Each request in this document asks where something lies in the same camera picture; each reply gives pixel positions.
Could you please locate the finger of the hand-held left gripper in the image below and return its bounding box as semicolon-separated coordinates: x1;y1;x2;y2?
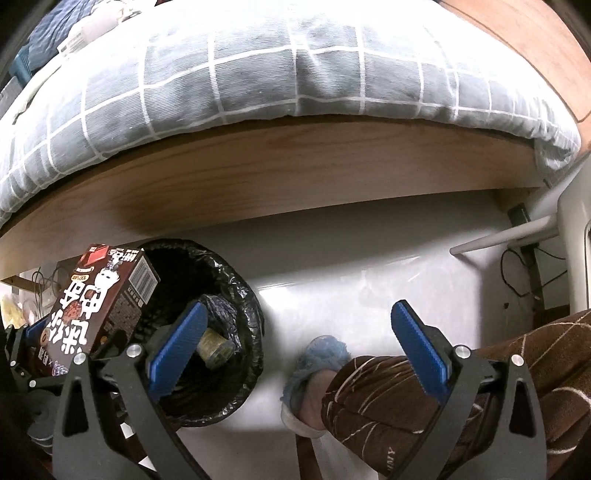
4;318;54;370
10;354;70;393

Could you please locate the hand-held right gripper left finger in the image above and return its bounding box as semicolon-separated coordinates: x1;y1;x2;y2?
52;301;208;480

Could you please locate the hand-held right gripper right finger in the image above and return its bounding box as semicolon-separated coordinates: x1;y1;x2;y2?
390;300;541;480

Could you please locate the black trash bin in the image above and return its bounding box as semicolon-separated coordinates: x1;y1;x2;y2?
104;239;265;428

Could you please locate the brown snack box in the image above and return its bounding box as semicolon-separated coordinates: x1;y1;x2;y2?
28;244;161;377

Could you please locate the yellow plastic bag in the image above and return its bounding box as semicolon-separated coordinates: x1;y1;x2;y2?
0;293;31;329

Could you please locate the crumpled dark plastic bag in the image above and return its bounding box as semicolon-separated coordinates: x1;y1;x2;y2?
201;295;239;340

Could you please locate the person's leg in brown pants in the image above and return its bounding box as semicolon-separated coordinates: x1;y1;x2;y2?
298;310;591;480

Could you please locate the blue fuzzy slipper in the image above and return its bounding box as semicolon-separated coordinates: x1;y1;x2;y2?
281;336;354;439

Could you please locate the dark upright bar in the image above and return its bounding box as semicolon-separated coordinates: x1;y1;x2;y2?
507;203;544;306

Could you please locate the white chair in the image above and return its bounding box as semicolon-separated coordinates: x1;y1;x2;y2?
450;182;591;311

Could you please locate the grey suitcase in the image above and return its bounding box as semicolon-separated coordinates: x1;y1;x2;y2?
0;78;20;114

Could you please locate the teal storage box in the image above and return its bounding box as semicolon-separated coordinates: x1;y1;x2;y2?
13;50;35;80

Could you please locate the grey checked bed mattress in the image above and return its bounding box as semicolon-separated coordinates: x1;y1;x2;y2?
0;0;581;227

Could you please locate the blue quilt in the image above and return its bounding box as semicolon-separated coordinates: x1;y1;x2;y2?
14;0;98;79

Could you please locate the brown headboard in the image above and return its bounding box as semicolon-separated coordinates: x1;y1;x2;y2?
438;0;591;123

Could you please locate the tangle of white cables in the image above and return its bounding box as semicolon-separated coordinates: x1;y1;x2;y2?
30;263;63;315

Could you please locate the black cable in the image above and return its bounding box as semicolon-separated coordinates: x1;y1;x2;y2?
501;244;570;297

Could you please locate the wooden bed frame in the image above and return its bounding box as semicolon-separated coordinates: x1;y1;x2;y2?
0;113;548;282

